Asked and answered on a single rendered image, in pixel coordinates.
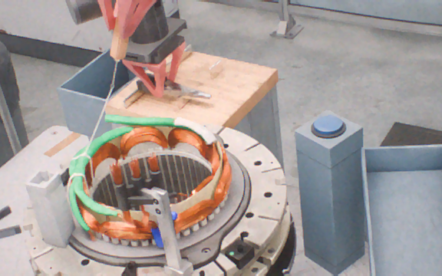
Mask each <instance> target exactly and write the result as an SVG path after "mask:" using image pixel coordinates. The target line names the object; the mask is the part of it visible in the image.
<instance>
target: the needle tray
mask: <svg viewBox="0 0 442 276"><path fill-rule="evenodd" d="M361 180H362V189H363V200H364V218H365V219H366V228H367V238H368V257H369V268H370V276H442V144H438V145H417V146H379V147H362V148H361Z"/></svg>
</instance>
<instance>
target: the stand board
mask: <svg viewBox="0 0 442 276"><path fill-rule="evenodd" d="M218 60H222V63H223V71H221V72H220V73H219V74H218V75H217V76H216V77H215V78H214V79H211V76H210V71H209V69H210V68H211V67H212V66H213V65H214V64H215V63H216V62H217V61H218ZM138 79H140V78H139V77H138V78H137V79H136V80H134V81H133V82H132V83H131V84H129V85H128V86H127V87H126V88H124V89H123V90H122V91H121V92H120V93H119V94H118V95H115V97H114V98H113V99H112V100H110V101H109V102H108V103H107V104H106V107H105V113H106V114H110V115H119V116H123V117H168V118H174V119H176V118H177V117H180V118H183V119H185V120H188V121H191V122H194V123H198V124H200V125H203V123H209V124H214V125H218V126H221V127H224V129H225V128H230V129H233V128H234V127H235V126H236V125H237V124H238V123H239V122H240V121H241V120H242V119H243V118H244V117H245V116H246V115H247V114H248V113H249V112H250V111H251V109H252V108H253V107H254V106H255V105H256V104H257V103H258V102H259V101H260V100H261V99H262V98H263V97H264V96H265V95H266V94H267V93H268V92H269V90H270V89H271V88H272V87H273V86H274V85H275V84H276V83H277V82H278V81H279V79H278V70H277V69H276V68H273V67H266V66H262V65H258V64H250V63H247V62H243V61H236V60H232V59H228V58H224V57H217V56H213V55H209V54H202V53H197V52H193V51H192V53H191V54H190V55H189V56H188V57H186V58H185V59H184V60H183V61H181V62H180V65H179V67H178V70H177V73H176V79H175V82H176V83H178V84H182V85H184V86H186V87H189V88H192V89H193V88H194V89H196V90H201V91H204V92H207V93H208V94H212V97H211V98H210V100H204V99H198V98H191V101H190V102H188V103H187V104H186V105H185V106H184V107H183V108H182V109H181V110H179V109H178V107H177V102H176V99H177V98H178V96H179V94H166V93H163V97H162V98H158V97H154V96H153V94H152V93H149V92H146V93H145V94H143V95H142V97H141V98H140V99H139V100H137V101H136V102H135V103H134V104H132V105H131V106H130V107H129V108H128V109H125V108H124V100H125V99H126V98H127V97H129V95H130V94H131V93H133V92H134V91H135V90H136V89H137V82H136V81H137V80H138Z"/></svg>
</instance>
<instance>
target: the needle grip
mask: <svg viewBox="0 0 442 276"><path fill-rule="evenodd" d="M129 38H130V37H129ZM129 38H126V39H125V40H124V39H122V38H121V34H120V22H119V21H118V11H117V15H116V20H115V25H114V33H113V38H112V43H111V48H110V55H111V57H113V58H114V59H116V60H118V59H124V58H125V57H126V54H127V47H128V42H129Z"/></svg>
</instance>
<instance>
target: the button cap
mask: <svg viewBox="0 0 442 276"><path fill-rule="evenodd" d="M341 129H342V121H341V120H340V119H339V118H337V117H334V116H323V117H319V118H318V119H317V120H316V121H315V131H316V132H318V133H320V134H325V135H330V134H334V133H337V132H339V131H341Z"/></svg>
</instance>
